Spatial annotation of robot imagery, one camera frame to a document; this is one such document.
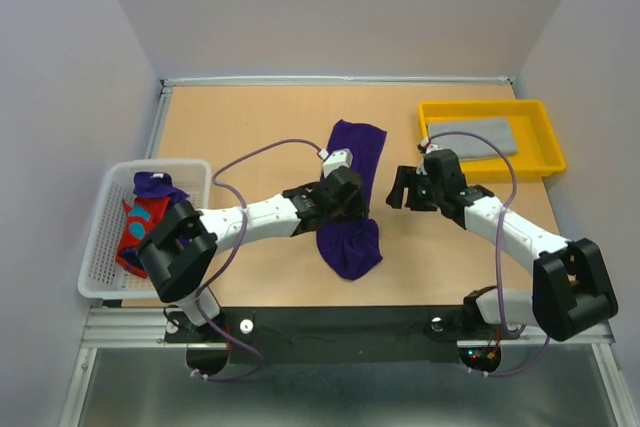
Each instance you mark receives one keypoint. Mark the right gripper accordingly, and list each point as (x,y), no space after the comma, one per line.
(406,177)

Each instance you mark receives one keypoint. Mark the grey panda towel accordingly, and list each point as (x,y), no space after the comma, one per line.
(465,143)

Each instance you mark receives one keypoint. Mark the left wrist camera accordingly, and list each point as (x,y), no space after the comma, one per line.
(334,160)

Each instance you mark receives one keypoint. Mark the purple towel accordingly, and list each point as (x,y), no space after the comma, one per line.
(352,249)
(155,185)

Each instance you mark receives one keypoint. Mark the red blue patterned towel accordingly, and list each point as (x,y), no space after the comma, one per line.
(140,218)

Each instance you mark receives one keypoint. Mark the yellow plastic tray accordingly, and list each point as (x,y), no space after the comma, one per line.
(539,153)

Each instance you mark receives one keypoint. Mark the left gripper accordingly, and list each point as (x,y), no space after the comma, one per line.
(358,207)

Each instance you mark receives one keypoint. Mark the aluminium rail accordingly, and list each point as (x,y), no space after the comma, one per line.
(118,327)
(304,80)

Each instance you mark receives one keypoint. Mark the aluminium back rail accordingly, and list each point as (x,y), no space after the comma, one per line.
(304,80)

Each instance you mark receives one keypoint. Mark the aluminium front rail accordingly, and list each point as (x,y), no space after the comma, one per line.
(118,327)

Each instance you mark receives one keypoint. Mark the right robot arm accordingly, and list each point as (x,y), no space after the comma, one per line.
(571,289)

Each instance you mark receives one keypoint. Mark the white plastic basket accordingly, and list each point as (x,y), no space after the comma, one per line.
(101,277)

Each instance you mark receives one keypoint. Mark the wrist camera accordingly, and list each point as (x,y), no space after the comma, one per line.
(427,145)
(334,160)

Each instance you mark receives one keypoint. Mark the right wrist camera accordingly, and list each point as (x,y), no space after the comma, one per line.
(427,145)

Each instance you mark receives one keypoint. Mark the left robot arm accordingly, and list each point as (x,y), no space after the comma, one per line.
(177,252)

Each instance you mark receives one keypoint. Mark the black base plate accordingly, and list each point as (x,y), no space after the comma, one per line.
(250,336)

